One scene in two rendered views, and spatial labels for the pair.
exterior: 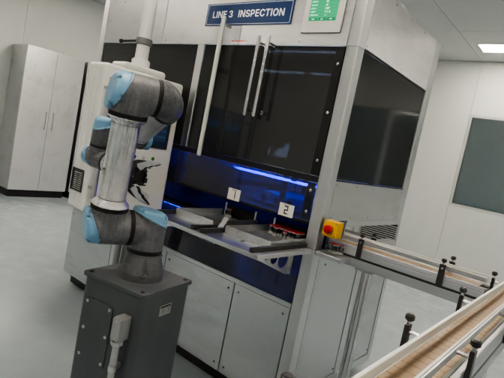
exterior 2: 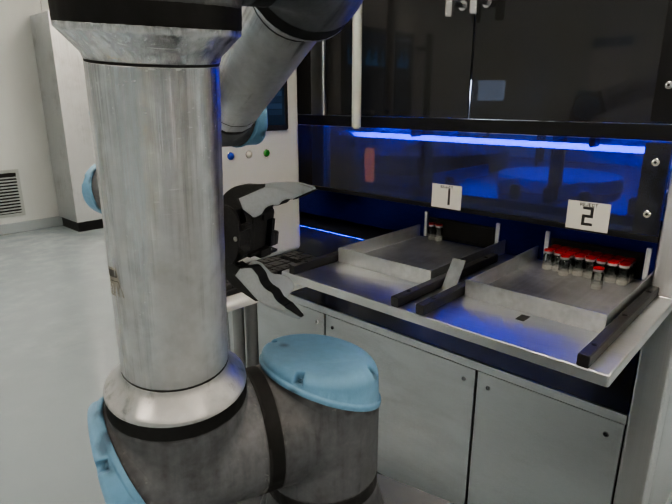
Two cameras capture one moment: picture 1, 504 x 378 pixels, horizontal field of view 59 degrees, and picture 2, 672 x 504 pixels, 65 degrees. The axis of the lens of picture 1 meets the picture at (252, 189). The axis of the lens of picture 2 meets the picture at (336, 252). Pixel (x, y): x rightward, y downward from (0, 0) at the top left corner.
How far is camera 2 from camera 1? 1.02 m
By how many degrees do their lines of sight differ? 12
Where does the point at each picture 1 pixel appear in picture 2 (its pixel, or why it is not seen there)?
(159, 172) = (283, 177)
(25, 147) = (85, 161)
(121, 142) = (145, 149)
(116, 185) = (178, 331)
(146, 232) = (324, 446)
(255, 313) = (534, 430)
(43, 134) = not seen: hidden behind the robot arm
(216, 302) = (441, 405)
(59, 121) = not seen: hidden behind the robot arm
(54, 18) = not seen: outside the picture
